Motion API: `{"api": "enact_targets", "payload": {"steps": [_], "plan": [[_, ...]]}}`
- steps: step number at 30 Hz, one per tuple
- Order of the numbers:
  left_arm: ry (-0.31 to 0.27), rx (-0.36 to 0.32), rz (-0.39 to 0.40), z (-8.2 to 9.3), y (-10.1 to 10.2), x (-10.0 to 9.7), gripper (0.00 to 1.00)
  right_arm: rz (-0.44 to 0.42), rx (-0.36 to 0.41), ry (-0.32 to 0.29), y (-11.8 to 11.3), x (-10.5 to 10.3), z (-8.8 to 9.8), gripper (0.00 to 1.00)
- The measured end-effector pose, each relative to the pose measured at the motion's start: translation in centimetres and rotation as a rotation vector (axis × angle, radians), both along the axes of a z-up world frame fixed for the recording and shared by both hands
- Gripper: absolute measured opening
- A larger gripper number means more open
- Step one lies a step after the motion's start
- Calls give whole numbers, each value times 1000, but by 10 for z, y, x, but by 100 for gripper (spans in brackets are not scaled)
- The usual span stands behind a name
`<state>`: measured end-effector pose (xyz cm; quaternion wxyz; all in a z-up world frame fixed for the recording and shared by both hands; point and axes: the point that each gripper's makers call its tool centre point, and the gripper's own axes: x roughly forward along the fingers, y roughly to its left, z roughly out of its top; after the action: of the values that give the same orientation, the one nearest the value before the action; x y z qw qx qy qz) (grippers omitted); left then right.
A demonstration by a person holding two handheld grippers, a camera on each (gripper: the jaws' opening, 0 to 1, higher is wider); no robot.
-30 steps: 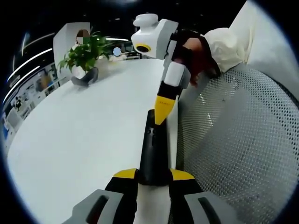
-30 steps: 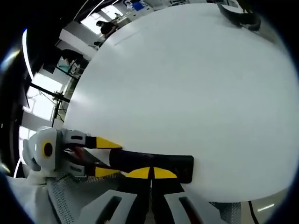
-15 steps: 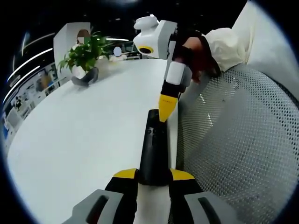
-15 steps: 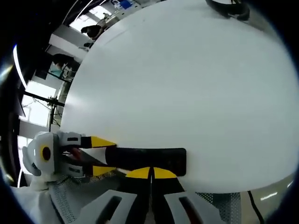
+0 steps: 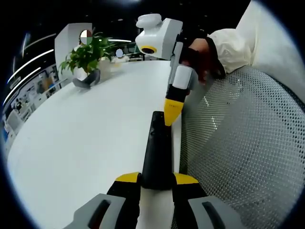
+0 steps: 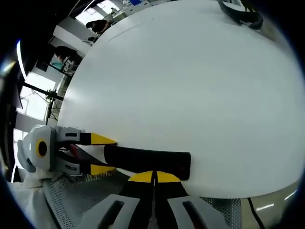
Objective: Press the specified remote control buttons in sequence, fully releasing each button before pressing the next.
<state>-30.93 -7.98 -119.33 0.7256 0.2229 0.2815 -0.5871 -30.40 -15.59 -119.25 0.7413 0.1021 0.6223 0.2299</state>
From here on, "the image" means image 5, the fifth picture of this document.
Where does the person's right hand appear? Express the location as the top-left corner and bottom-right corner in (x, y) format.
(180, 36), (226, 85)

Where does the white square pillar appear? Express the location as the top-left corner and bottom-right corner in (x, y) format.
(54, 22), (93, 83)

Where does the thin ceiling light strip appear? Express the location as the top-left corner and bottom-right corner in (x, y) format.
(23, 32), (57, 49)

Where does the black remote control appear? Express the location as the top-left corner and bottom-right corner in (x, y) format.
(141, 111), (177, 191)

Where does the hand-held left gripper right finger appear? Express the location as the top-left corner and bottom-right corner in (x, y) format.
(172, 172), (246, 229)

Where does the grey mesh office chair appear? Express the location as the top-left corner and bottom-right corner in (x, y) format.
(178, 65), (305, 229)

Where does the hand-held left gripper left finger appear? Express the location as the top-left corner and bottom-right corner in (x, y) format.
(63, 171), (142, 229)

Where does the potted green plant grey pot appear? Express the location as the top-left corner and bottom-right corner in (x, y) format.
(58, 30), (115, 89)

